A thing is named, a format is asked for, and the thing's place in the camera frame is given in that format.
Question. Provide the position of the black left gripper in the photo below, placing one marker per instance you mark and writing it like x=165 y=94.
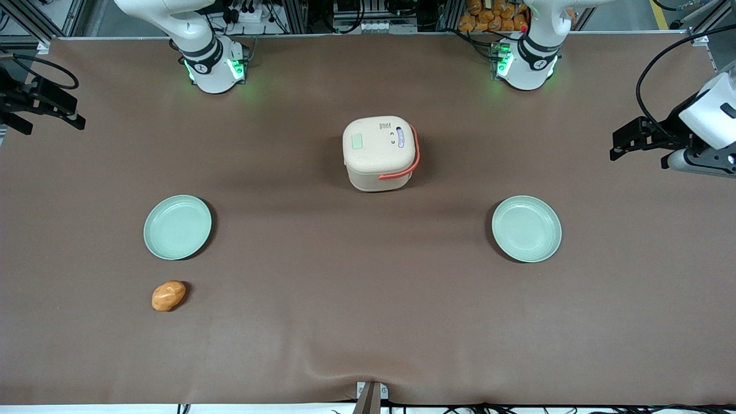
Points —
x=670 y=127

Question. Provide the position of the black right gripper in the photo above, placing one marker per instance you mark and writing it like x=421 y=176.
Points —
x=16 y=99

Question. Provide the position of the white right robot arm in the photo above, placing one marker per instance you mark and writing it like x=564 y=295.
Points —
x=210 y=63

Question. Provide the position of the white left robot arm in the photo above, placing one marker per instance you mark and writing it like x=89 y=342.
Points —
x=535 y=60

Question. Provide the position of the pale green plate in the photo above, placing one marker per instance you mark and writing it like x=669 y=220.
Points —
x=526 y=229
x=177 y=227

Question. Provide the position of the bag of orange bread rolls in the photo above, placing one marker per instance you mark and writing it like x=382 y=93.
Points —
x=489 y=14

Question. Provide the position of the white power strip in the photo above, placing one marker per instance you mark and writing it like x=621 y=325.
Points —
x=250 y=14

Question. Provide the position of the orange-brown bread roll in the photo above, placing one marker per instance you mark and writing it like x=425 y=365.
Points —
x=168 y=295

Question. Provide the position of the brown table cover cloth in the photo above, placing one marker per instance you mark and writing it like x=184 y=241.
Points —
x=368 y=299

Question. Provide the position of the aluminium frame strut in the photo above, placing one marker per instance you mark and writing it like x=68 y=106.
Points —
x=34 y=23

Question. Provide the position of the metal table edge bracket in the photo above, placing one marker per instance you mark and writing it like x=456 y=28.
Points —
x=368 y=399

